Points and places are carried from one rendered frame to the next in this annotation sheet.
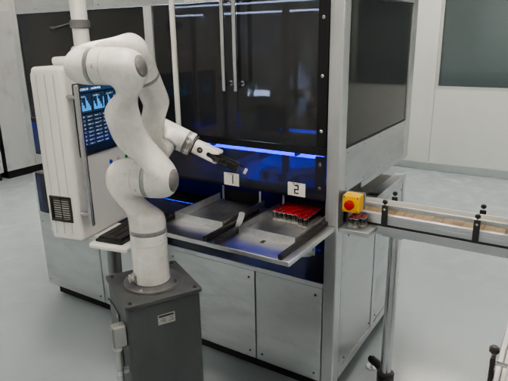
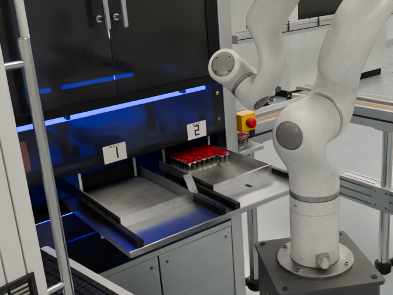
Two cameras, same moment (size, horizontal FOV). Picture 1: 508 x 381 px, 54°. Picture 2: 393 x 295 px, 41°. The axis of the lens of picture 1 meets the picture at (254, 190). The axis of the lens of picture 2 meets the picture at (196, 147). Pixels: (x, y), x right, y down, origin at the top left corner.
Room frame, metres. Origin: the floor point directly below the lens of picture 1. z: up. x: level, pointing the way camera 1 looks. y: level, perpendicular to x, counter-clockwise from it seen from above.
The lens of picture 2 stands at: (1.33, 1.53, 1.57)
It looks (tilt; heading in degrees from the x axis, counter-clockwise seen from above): 18 degrees down; 294
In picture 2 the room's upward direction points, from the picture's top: 5 degrees counter-clockwise
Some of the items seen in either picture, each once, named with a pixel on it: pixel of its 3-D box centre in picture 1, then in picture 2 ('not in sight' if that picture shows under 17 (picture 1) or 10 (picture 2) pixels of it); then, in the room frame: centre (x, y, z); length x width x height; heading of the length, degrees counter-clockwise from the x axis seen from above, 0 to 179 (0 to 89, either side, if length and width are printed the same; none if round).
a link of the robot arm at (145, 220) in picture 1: (136, 195); (307, 150); (1.56, 0.38, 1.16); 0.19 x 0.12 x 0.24; 74
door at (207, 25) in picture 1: (195, 71); (31, 10); (2.37, 0.26, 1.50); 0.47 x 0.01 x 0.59; 58
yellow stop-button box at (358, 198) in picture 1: (353, 202); (243, 120); (1.96, -0.41, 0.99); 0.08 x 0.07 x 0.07; 148
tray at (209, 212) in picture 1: (221, 209); (131, 194); (2.18, 0.15, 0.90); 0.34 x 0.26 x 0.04; 148
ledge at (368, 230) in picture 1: (359, 227); (241, 147); (1.99, -0.44, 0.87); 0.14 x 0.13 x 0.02; 148
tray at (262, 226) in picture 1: (286, 222); (213, 167); (2.00, -0.14, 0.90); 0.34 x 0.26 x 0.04; 148
